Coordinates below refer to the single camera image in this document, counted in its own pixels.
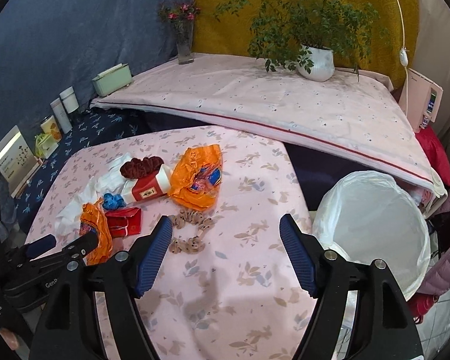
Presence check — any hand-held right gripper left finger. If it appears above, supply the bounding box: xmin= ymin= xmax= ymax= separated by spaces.
xmin=28 ymin=215 xmax=173 ymax=360

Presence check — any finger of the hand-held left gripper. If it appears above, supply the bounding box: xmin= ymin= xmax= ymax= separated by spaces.
xmin=41 ymin=232 xmax=100 ymax=282
xmin=5 ymin=234 xmax=57 ymax=271

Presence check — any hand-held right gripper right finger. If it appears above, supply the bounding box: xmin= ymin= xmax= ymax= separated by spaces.
xmin=279 ymin=214 xmax=424 ymax=360

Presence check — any small orange plastic bag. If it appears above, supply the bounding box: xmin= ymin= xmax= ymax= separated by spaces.
xmin=79 ymin=199 xmax=114 ymax=266

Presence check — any beige spotted scrunchie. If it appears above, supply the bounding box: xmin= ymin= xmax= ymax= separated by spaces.
xmin=171 ymin=210 xmax=215 ymax=231
xmin=169 ymin=234 xmax=207 ymax=256

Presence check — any white tissue paper sheet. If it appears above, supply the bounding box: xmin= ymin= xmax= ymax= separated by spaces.
xmin=54 ymin=180 xmax=106 ymax=233

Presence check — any red packet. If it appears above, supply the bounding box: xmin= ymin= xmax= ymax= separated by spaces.
xmin=104 ymin=207 xmax=142 ymax=239

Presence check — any blue plastic wad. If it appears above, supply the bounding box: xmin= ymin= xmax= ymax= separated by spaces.
xmin=102 ymin=193 xmax=127 ymax=211

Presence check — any red and white carton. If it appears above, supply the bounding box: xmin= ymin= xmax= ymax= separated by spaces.
xmin=121 ymin=165 xmax=172 ymax=204

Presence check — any bin with white bag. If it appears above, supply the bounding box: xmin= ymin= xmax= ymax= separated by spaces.
xmin=312 ymin=170 xmax=432 ymax=302

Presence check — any large orange plastic bag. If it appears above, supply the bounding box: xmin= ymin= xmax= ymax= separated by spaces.
xmin=169 ymin=144 xmax=224 ymax=211

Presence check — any person's left hand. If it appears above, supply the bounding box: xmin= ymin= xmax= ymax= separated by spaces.
xmin=0 ymin=328 xmax=20 ymax=351

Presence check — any white crumpled tissue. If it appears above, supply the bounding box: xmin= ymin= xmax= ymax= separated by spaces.
xmin=94 ymin=152 xmax=136 ymax=194

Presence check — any pink floral tablecloth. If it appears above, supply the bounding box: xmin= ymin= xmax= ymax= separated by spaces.
xmin=24 ymin=125 xmax=346 ymax=360

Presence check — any dark red scrunchie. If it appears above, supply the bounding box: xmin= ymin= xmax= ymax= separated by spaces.
xmin=120 ymin=155 xmax=165 ymax=180

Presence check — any small green bag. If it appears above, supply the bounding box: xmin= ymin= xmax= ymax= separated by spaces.
xmin=34 ymin=132 xmax=59 ymax=158

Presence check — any navy floral cloth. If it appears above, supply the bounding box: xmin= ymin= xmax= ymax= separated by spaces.
xmin=13 ymin=109 xmax=151 ymax=233

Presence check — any white bottle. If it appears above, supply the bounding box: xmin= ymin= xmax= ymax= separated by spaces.
xmin=49 ymin=98 xmax=73 ymax=134

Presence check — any white jar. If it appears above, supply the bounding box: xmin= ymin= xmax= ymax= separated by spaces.
xmin=59 ymin=86 xmax=79 ymax=114

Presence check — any pale green box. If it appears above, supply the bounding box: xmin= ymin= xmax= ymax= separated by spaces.
xmin=92 ymin=64 xmax=134 ymax=97

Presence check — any pink pad with red stripe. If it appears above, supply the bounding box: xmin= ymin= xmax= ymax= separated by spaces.
xmin=90 ymin=52 xmax=447 ymax=196

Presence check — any red cloth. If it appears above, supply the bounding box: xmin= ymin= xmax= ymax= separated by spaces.
xmin=414 ymin=125 xmax=450 ymax=188

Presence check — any green plant in white pot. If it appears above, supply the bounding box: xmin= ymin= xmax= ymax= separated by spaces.
xmin=214 ymin=0 xmax=394 ymax=83

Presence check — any pink appliance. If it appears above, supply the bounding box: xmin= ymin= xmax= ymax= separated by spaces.
xmin=398 ymin=68 xmax=444 ymax=133

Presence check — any glass vase with pink flowers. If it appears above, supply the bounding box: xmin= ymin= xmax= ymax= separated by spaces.
xmin=157 ymin=0 xmax=201 ymax=65

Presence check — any blue backdrop cloth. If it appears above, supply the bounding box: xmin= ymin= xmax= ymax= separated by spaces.
xmin=0 ymin=0 xmax=196 ymax=158

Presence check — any mustard yellow curtain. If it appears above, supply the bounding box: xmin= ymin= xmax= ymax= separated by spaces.
xmin=187 ymin=0 xmax=421 ymax=87

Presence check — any beige curtain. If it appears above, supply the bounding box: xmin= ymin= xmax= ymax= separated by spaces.
xmin=412 ymin=0 xmax=450 ymax=139

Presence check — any white cable with switch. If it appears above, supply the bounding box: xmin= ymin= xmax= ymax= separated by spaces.
xmin=388 ymin=0 xmax=413 ymax=121

